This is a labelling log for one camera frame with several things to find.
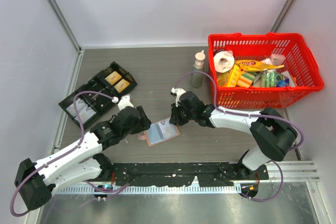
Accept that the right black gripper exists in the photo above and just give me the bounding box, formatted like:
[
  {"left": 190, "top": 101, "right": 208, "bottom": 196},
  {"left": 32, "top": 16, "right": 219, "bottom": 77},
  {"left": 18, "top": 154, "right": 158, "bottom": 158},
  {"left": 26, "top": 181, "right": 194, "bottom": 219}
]
[{"left": 170, "top": 101, "right": 196, "bottom": 126}]

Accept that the pink card holder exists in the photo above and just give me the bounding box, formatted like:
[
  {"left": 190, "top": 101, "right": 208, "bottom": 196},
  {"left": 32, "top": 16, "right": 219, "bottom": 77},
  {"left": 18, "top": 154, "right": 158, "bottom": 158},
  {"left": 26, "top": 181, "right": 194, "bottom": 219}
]
[{"left": 138, "top": 118, "right": 180, "bottom": 146}]

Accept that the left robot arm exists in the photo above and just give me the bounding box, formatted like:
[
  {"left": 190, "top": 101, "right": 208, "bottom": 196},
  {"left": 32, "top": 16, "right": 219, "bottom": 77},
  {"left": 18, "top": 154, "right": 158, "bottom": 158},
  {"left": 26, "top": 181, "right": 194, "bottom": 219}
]
[{"left": 11, "top": 106, "right": 151, "bottom": 216}]

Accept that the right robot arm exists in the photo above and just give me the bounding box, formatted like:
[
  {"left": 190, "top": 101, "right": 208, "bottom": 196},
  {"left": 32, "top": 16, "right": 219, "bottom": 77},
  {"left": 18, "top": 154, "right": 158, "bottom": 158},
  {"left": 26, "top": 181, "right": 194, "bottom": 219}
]
[{"left": 170, "top": 88, "right": 298, "bottom": 179}]

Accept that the gold card stack lower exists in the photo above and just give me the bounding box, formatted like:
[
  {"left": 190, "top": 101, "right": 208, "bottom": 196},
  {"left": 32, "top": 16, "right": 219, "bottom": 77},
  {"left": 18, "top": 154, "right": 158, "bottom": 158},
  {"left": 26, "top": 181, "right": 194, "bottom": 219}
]
[{"left": 113, "top": 79, "right": 130, "bottom": 93}]

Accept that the gold card stack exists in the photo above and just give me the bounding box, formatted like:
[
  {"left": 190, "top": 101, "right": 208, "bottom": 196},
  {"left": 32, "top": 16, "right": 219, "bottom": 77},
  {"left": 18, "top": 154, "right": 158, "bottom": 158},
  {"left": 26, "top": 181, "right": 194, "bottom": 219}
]
[
  {"left": 113, "top": 79, "right": 130, "bottom": 93},
  {"left": 105, "top": 71, "right": 122, "bottom": 86}
]

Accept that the black card organizer tray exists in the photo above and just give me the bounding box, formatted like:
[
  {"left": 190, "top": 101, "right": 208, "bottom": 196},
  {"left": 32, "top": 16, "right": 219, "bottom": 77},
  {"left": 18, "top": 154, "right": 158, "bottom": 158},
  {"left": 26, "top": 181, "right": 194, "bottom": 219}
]
[{"left": 59, "top": 62, "right": 138, "bottom": 129}]

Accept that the silver card stack lower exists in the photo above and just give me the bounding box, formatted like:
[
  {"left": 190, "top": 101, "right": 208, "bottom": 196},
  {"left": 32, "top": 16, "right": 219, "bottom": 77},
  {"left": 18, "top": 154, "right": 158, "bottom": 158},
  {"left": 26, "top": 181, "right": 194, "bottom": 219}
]
[{"left": 75, "top": 108, "right": 96, "bottom": 124}]

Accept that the silver card stack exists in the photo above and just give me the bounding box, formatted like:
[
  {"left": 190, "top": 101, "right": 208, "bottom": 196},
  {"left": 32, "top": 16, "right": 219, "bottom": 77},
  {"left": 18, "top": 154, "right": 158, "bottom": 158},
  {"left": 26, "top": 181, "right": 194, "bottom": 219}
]
[
  {"left": 66, "top": 99, "right": 87, "bottom": 117},
  {"left": 75, "top": 108, "right": 96, "bottom": 124}
]

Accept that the gold card stack upper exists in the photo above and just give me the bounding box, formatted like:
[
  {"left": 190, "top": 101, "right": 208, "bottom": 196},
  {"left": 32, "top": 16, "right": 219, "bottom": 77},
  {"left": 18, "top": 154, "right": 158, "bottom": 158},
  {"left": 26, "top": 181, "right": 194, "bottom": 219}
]
[{"left": 105, "top": 71, "right": 122, "bottom": 86}]

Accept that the silver card stack upper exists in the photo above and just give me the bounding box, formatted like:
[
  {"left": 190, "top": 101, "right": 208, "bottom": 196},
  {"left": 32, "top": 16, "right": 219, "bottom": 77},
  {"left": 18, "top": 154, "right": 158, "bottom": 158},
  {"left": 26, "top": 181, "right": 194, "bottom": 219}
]
[{"left": 66, "top": 99, "right": 87, "bottom": 117}]

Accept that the green pump bottle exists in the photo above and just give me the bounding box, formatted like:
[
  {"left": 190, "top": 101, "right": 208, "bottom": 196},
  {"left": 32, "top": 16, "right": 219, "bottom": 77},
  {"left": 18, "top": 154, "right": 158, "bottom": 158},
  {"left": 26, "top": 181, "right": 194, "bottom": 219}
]
[{"left": 191, "top": 50, "right": 206, "bottom": 88}]

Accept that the yellow green sponge pack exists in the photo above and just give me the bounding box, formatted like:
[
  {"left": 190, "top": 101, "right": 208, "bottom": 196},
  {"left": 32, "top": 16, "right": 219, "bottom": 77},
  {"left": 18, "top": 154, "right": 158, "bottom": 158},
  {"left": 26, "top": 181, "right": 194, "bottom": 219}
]
[{"left": 225, "top": 65, "right": 257, "bottom": 88}]

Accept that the toilet paper roll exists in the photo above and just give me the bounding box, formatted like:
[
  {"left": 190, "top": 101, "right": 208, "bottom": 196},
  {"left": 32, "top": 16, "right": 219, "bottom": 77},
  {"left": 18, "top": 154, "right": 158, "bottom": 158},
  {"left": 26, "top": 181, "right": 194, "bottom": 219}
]
[{"left": 213, "top": 50, "right": 235, "bottom": 73}]

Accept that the yellow chips bag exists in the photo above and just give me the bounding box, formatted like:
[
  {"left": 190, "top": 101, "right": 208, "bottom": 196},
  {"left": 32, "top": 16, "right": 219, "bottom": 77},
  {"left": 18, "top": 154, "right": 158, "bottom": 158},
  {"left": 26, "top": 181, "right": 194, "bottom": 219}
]
[{"left": 235, "top": 60, "right": 284, "bottom": 72}]

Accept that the green packaged item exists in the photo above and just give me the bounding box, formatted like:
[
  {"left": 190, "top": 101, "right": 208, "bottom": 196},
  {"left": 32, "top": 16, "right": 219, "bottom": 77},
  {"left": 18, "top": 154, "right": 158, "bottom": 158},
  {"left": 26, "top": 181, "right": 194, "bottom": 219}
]
[{"left": 261, "top": 70, "right": 277, "bottom": 88}]

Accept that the blue packaged item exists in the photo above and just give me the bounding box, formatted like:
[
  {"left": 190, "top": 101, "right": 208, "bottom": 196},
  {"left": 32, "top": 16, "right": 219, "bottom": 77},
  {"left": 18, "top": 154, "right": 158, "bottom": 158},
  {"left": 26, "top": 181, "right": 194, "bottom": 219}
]
[{"left": 276, "top": 76, "right": 296, "bottom": 88}]

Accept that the white small packet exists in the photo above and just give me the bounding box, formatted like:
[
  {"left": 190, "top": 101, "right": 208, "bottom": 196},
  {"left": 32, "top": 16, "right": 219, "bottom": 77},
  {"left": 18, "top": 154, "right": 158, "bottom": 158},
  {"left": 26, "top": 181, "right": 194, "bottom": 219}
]
[{"left": 269, "top": 54, "right": 286, "bottom": 66}]

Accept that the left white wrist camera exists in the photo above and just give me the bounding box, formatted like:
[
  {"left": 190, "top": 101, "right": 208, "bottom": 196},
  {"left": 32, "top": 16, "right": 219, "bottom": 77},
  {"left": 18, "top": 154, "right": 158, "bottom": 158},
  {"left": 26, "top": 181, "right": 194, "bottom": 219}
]
[{"left": 111, "top": 94, "right": 134, "bottom": 111}]

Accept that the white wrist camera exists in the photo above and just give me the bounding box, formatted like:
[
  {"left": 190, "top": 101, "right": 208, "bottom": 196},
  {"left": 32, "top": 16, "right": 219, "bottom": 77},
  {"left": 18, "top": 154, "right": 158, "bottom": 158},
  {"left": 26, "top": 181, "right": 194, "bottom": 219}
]
[
  {"left": 171, "top": 87, "right": 186, "bottom": 107},
  {"left": 111, "top": 94, "right": 134, "bottom": 111}
]

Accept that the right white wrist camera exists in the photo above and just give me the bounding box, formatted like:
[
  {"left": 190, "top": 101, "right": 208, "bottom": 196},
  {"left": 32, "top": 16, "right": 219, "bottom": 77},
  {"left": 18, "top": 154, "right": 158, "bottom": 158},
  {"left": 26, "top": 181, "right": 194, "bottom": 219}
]
[{"left": 171, "top": 87, "right": 186, "bottom": 107}]

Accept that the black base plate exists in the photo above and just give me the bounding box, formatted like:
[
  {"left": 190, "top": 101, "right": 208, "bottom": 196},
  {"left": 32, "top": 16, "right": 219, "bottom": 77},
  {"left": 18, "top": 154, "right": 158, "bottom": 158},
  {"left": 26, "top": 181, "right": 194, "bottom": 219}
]
[{"left": 81, "top": 161, "right": 270, "bottom": 187}]

